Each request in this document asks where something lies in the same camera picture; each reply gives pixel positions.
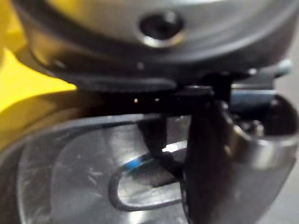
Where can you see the yellow shelf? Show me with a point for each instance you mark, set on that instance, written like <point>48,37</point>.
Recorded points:
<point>21,93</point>

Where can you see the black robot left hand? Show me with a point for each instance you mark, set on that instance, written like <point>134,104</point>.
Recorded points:
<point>163,58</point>

